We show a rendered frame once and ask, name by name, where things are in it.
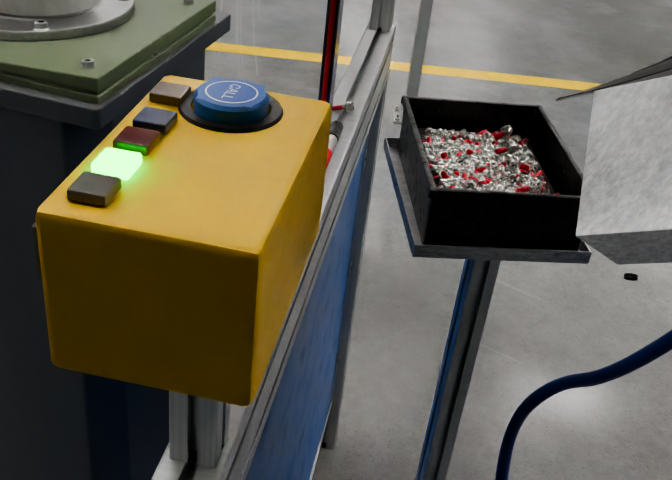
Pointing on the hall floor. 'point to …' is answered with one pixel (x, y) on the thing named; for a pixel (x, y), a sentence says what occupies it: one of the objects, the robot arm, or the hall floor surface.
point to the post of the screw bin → (457, 366)
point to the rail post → (354, 273)
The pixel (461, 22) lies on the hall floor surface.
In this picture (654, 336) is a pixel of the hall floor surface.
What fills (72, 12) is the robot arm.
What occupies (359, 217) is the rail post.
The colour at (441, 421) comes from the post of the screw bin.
